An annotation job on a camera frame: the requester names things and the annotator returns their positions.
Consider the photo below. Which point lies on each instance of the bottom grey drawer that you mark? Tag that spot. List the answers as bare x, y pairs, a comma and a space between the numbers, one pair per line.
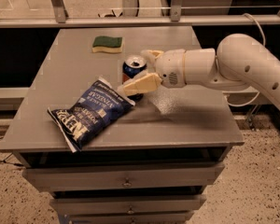
147, 218

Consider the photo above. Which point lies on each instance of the green yellow sponge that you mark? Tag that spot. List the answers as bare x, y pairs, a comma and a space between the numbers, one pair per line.
107, 44

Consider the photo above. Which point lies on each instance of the grey drawer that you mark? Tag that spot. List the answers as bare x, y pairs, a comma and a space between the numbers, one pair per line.
124, 176
128, 205
147, 218

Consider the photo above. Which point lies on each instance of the grey drawer cabinet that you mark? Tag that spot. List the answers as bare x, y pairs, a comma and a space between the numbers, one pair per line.
188, 125

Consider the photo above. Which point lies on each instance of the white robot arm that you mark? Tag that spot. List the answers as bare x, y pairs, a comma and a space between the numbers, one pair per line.
238, 62

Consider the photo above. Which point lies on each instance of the blue pepsi can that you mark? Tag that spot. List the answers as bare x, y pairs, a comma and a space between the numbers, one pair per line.
132, 66

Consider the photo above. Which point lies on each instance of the blue chip bag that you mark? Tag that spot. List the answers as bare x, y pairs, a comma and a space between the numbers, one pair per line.
97, 108

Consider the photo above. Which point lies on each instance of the middle grey drawer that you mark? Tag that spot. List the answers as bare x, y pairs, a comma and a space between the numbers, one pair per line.
128, 205

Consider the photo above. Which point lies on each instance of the top grey drawer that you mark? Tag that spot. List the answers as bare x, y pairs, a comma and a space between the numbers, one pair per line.
124, 176

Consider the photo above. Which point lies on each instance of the grey metal railing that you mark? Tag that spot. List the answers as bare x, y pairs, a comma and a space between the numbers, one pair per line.
107, 13

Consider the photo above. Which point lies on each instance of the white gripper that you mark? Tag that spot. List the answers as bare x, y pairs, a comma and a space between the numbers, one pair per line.
169, 67

